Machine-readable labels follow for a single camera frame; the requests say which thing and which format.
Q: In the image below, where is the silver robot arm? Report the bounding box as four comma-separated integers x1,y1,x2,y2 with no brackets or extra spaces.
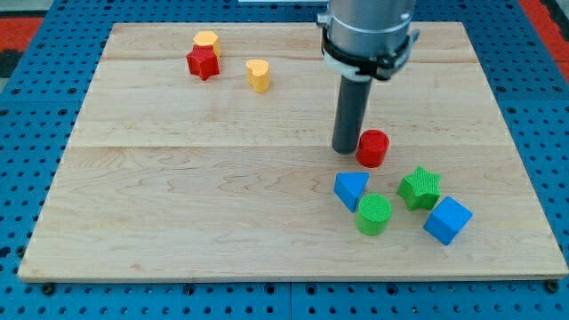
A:
317,0,419,82

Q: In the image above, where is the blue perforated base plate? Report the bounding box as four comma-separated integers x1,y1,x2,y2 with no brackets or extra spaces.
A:
1,1,568,319

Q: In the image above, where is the yellow heart block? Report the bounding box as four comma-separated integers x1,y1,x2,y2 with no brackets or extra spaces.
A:
245,59,270,93

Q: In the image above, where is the wooden board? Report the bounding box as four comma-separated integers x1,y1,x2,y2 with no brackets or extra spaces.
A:
19,22,568,283

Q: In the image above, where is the blue cube block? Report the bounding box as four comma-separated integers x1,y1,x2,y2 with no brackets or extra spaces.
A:
423,196,473,245

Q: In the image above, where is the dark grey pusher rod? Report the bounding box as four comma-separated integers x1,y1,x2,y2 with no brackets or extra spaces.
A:
332,76,372,154

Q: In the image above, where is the blue triangle block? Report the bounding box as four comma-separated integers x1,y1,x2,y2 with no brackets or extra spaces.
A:
333,172,370,212

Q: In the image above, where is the red star block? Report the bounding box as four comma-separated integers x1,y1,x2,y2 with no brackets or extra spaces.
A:
186,44,220,81

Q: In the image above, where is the red cylinder block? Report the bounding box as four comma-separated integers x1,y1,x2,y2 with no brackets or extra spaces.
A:
356,129,390,168

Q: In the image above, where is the green cylinder block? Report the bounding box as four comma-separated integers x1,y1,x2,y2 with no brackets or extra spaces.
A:
355,193,392,236

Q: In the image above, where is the green star block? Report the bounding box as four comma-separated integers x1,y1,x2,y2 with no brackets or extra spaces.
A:
397,166,442,211

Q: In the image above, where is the yellow hexagon block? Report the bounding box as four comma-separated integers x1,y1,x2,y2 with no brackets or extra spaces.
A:
193,30,221,58

